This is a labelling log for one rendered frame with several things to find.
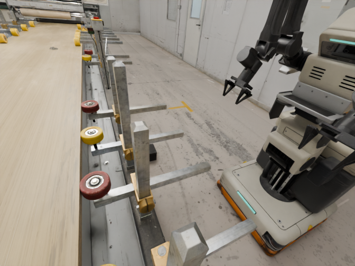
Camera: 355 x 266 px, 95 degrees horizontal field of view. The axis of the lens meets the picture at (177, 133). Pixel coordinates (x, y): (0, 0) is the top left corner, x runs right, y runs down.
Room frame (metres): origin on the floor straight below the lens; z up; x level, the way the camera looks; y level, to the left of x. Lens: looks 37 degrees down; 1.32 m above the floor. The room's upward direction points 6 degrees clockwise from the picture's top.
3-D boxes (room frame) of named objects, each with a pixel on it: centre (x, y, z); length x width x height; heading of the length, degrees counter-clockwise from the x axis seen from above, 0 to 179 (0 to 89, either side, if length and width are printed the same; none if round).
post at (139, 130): (0.30, 0.09, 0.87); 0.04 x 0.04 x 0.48; 28
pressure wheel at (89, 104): (0.72, 0.46, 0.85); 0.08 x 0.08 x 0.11
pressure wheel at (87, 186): (0.28, 0.22, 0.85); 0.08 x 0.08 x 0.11
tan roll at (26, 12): (3.88, 2.63, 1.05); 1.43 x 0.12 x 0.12; 118
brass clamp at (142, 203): (0.32, 0.10, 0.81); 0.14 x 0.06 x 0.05; 28
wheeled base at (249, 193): (0.84, -0.84, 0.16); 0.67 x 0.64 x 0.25; 118
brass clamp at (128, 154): (0.54, 0.22, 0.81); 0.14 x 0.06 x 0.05; 28
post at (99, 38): (1.39, 0.67, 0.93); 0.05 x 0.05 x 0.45; 28
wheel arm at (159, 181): (0.37, 0.05, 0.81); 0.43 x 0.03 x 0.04; 118
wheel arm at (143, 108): (0.81, 0.28, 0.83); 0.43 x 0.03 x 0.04; 118
